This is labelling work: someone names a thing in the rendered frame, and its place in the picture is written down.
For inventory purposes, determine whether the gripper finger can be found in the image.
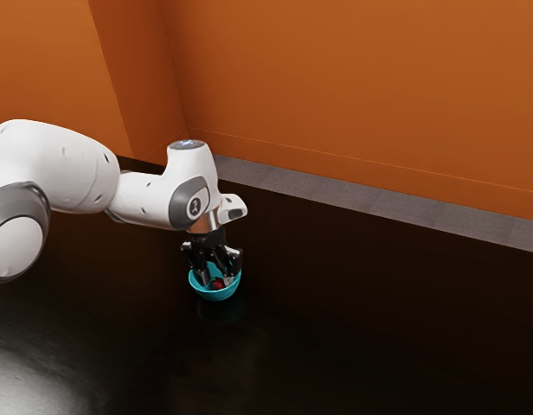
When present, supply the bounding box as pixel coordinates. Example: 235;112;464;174
210;250;235;280
190;255;211;287

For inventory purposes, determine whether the teal bowl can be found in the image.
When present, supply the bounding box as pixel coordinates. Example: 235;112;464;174
188;263;243;303

